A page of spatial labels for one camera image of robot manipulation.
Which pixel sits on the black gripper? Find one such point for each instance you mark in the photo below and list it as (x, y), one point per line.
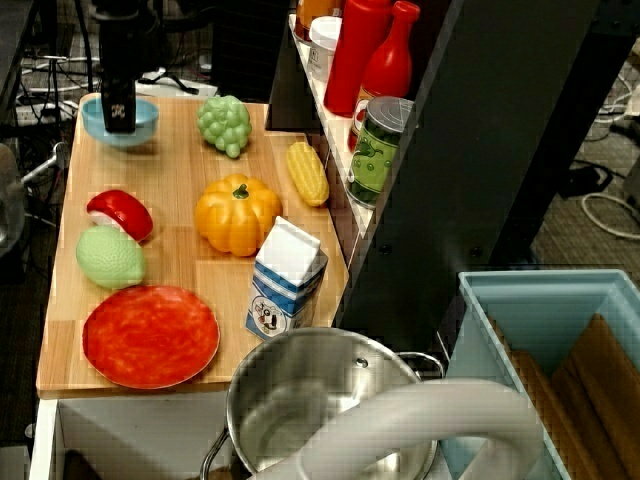
(122, 60)

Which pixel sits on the light blue bowl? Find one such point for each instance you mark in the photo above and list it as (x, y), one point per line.
(145, 122)

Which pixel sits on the black WidowX robot arm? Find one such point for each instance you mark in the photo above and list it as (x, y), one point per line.
(127, 17)

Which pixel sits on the wooden cutting board counter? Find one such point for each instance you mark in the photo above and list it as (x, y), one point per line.
(175, 165)

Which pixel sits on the white power strip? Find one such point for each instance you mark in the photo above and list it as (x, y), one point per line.
(37, 114)

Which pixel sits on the silver metal clamp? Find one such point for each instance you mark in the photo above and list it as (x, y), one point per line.
(47, 162)

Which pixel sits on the red apple slice toy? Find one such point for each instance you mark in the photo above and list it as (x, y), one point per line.
(125, 212)

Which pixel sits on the green toy grapes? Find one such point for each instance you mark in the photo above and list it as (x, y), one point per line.
(225, 125)

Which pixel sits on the green toy lemon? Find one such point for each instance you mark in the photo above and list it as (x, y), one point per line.
(110, 257)

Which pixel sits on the yellow toy pumpkin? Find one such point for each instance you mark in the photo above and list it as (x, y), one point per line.
(235, 220)

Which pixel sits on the yellow toy corn cob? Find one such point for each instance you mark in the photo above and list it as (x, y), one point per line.
(307, 175)

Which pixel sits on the white lidded jar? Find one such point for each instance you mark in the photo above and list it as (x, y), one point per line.
(322, 45)

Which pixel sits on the orange jam jar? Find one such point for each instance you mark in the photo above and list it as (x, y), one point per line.
(310, 15)

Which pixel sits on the white toy kitchen shelf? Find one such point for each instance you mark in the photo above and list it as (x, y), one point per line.
(332, 135)

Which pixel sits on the red orange plate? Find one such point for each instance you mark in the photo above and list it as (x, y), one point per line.
(150, 337)

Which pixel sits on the blue white milk carton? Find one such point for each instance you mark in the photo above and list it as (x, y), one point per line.
(285, 280)

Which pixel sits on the red ketchup squeeze bottle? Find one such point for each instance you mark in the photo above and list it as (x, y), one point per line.
(352, 60)

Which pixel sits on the green peas toy can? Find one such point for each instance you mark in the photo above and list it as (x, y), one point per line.
(377, 155)

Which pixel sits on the red strawberry sauce bottle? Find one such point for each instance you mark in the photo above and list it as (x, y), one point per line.
(390, 70)

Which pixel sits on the white toy sink counter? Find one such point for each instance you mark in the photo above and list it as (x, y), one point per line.
(140, 430)

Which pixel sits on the stainless steel pot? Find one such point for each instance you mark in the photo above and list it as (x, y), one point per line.
(280, 390)

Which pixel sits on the light blue plastic bin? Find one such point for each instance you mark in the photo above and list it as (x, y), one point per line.
(500, 295)

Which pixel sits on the white toy faucet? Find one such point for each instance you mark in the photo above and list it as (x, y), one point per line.
(425, 415)

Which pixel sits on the black table leg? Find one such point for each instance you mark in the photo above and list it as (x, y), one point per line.
(570, 150)

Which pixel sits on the dark grey upright post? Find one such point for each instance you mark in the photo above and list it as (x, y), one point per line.
(450, 150)

